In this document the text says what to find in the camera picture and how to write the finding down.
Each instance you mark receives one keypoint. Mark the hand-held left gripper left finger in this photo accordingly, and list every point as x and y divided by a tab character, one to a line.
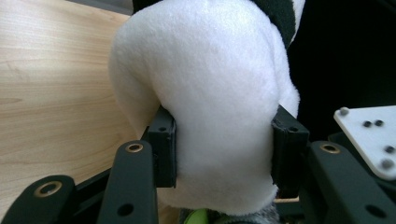
165	155

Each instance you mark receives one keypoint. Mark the green toy scarf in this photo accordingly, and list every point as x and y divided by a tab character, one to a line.
197	217

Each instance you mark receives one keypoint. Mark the grey fluffy toy garment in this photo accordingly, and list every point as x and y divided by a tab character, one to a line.
249	216

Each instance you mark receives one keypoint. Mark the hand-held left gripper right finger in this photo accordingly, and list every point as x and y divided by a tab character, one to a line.
288	155

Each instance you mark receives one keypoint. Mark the black and white panda plush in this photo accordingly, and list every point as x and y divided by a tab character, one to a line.
211	93

